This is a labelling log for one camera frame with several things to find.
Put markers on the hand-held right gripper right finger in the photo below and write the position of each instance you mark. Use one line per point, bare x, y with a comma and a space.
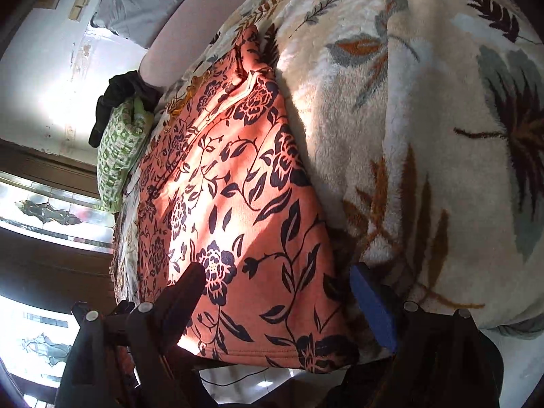
378, 306

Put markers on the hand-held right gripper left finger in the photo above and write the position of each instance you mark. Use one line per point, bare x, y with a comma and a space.
180, 306

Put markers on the orange black floral pillow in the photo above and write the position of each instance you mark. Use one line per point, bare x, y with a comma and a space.
238, 204

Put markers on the stained glass window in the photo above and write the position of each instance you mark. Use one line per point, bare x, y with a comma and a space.
55, 216

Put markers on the green patterned pillow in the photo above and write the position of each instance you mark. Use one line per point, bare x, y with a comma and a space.
121, 148

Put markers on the cream leaf print blanket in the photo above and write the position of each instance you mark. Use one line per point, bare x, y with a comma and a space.
403, 136

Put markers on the black cloth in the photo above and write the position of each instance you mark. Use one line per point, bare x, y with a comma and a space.
114, 102

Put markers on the pink headboard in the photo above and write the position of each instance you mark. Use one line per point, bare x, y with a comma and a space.
187, 12

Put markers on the wall switch plate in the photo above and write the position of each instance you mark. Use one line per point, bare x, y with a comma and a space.
83, 3

